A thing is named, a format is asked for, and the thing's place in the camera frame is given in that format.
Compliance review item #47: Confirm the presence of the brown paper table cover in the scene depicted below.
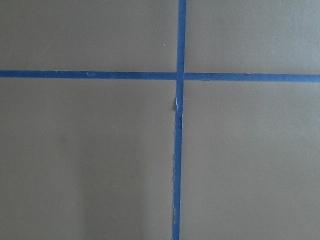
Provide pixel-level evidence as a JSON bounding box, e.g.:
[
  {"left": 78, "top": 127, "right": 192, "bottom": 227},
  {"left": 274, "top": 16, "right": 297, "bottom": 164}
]
[{"left": 0, "top": 0, "right": 320, "bottom": 240}]

